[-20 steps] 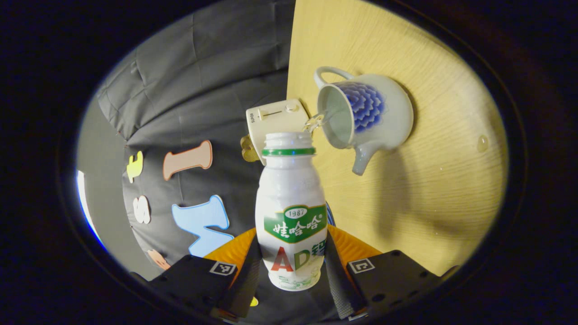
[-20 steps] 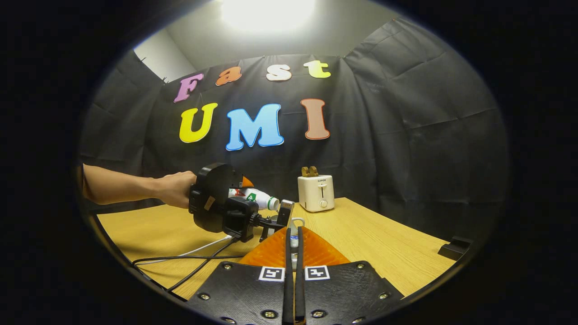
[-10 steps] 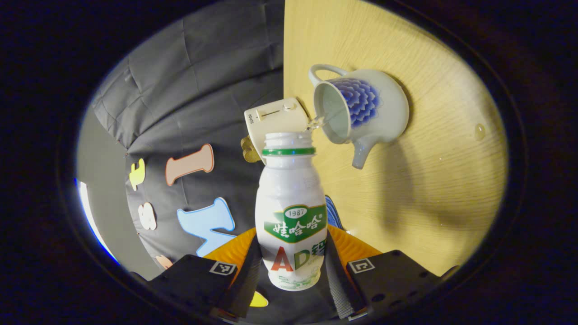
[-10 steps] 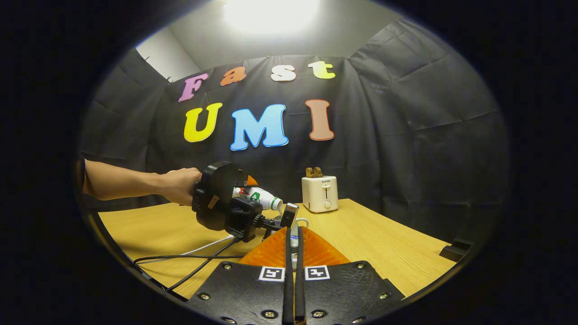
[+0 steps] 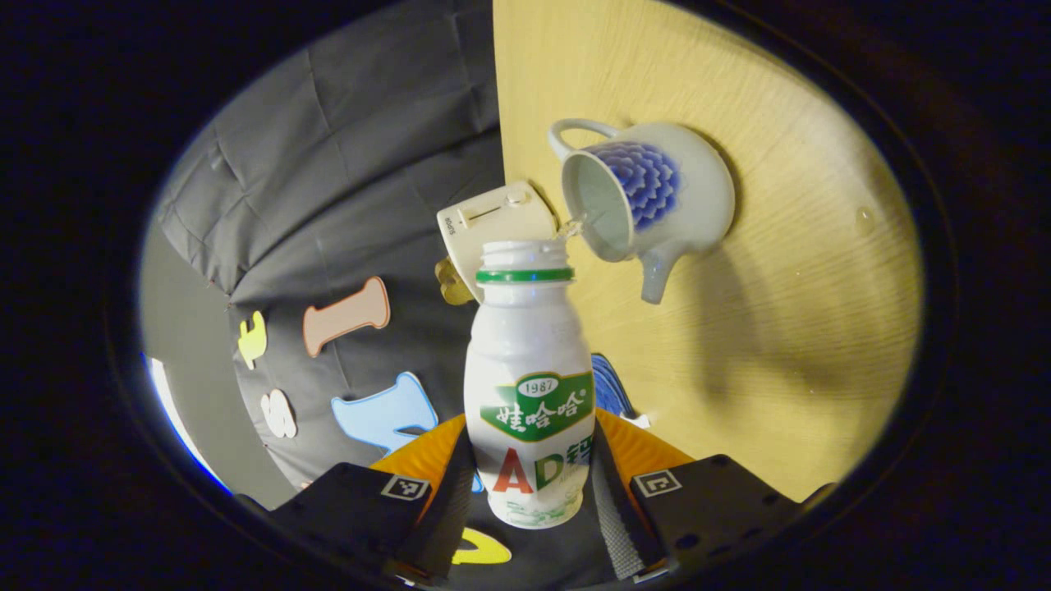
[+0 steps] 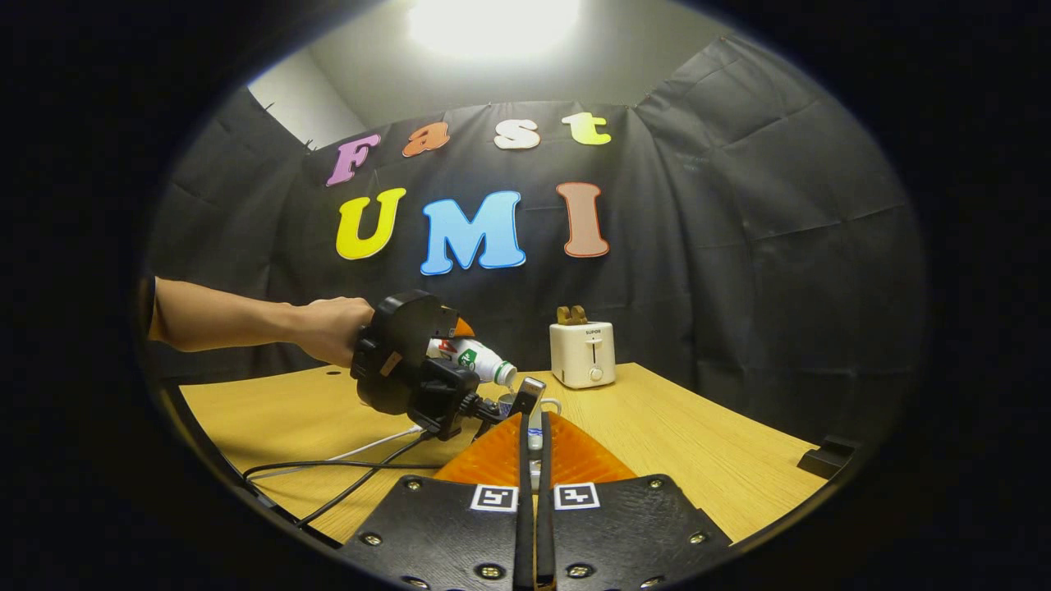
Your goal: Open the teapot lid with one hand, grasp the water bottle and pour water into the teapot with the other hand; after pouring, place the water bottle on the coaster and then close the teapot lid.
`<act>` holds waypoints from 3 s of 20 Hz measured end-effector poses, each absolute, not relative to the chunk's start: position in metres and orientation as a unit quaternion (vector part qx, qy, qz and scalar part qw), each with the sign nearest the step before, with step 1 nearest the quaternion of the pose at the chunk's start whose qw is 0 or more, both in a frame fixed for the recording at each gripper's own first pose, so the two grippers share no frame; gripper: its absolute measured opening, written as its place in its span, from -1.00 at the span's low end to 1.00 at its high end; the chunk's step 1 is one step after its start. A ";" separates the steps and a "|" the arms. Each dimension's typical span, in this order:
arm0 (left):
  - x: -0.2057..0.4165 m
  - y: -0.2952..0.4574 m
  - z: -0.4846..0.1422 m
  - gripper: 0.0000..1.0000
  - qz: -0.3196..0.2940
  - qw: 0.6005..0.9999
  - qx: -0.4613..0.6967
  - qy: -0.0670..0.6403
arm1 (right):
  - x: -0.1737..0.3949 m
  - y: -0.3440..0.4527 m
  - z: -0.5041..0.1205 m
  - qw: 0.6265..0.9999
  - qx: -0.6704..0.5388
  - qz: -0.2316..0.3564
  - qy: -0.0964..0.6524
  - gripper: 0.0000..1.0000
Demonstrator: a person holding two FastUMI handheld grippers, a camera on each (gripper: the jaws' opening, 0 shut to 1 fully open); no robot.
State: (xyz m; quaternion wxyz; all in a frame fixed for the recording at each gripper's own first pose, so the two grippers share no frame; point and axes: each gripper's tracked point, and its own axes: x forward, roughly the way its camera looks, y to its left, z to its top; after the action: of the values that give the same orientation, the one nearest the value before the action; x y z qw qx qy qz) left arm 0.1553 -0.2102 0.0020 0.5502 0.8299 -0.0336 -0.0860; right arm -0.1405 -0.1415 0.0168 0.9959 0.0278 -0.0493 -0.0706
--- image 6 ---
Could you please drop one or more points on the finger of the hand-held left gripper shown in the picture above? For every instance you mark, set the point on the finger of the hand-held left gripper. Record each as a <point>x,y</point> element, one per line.
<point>465,328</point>

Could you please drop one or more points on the black backdrop cloth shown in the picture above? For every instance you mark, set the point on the black backdrop cloth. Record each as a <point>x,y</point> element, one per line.
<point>739,246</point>

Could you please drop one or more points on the black plastic block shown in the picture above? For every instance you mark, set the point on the black plastic block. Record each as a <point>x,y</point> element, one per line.
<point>829,458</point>

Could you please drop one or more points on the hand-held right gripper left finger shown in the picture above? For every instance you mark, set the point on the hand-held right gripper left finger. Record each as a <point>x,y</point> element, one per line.
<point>524,533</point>

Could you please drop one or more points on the white green water bottle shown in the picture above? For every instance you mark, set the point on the white green water bottle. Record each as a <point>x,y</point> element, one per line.
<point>480,361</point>

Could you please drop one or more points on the cream white toaster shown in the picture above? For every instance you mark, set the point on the cream white toaster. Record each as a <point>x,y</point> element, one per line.
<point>581,357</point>

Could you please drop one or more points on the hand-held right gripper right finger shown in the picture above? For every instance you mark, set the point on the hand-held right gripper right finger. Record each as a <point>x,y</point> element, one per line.
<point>545,533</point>

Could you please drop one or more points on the brown toast bread slice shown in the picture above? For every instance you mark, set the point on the brown toast bread slice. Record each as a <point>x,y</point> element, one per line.
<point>564,316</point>
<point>580,315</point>

